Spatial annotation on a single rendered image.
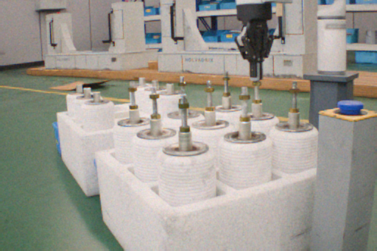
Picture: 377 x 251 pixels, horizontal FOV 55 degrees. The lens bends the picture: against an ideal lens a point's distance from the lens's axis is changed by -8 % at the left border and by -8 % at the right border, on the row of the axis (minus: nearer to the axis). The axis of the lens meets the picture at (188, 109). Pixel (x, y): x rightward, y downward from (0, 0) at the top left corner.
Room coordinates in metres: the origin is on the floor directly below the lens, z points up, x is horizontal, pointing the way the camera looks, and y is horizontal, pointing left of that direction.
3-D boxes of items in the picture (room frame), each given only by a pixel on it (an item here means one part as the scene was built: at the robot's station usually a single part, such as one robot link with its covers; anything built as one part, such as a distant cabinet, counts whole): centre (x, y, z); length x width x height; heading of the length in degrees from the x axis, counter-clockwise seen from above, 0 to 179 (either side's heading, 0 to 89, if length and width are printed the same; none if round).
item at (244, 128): (0.66, -0.10, 0.26); 0.02 x 0.02 x 0.03
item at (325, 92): (1.19, -0.46, 0.15); 0.15 x 0.15 x 0.30; 50
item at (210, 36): (6.79, -0.54, 0.36); 0.50 x 0.38 x 0.21; 141
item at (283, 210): (0.77, -0.04, 0.09); 0.39 x 0.39 x 0.18; 27
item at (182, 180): (0.61, 0.01, 0.16); 0.10 x 0.10 x 0.18
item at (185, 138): (0.61, 0.01, 0.26); 0.02 x 0.02 x 0.03
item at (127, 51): (4.74, 1.11, 0.45); 1.61 x 0.57 x 0.74; 50
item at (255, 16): (0.82, -0.15, 0.45); 0.08 x 0.08 x 0.09
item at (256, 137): (0.66, -0.10, 0.25); 0.08 x 0.08 x 0.01
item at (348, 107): (0.55, -0.24, 0.32); 0.04 x 0.04 x 0.02
